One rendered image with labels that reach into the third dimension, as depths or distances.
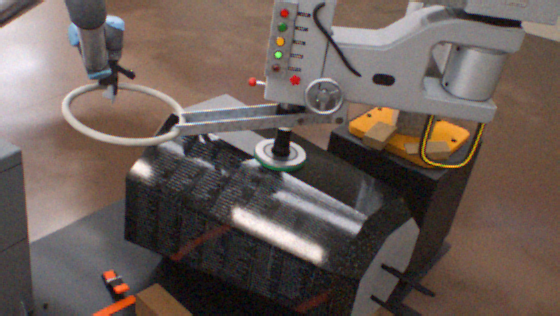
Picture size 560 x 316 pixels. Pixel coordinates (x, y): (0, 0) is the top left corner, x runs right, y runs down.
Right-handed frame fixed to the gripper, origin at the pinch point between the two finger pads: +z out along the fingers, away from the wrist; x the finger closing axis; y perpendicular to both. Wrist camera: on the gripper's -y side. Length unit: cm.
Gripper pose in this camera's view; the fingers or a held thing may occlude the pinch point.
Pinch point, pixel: (112, 98)
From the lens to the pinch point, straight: 278.4
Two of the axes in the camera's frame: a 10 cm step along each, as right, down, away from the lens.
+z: -2.1, 8.3, 5.2
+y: -8.8, 0.7, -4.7
